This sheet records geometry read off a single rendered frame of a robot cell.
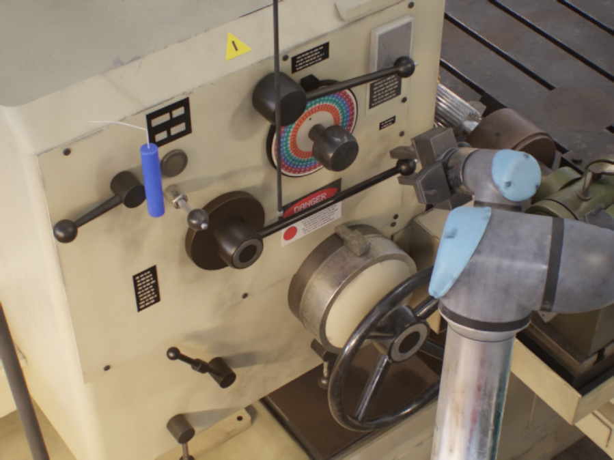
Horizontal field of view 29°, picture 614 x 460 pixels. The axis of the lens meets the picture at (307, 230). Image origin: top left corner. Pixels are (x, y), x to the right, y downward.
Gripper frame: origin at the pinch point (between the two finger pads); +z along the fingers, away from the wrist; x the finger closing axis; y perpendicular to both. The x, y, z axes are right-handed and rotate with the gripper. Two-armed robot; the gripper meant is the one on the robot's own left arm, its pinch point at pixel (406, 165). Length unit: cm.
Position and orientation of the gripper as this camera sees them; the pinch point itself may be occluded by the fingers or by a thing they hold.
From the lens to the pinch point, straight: 205.1
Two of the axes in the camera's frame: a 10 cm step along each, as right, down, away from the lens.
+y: 8.1, -4.1, 4.3
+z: -5.1, -1.0, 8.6
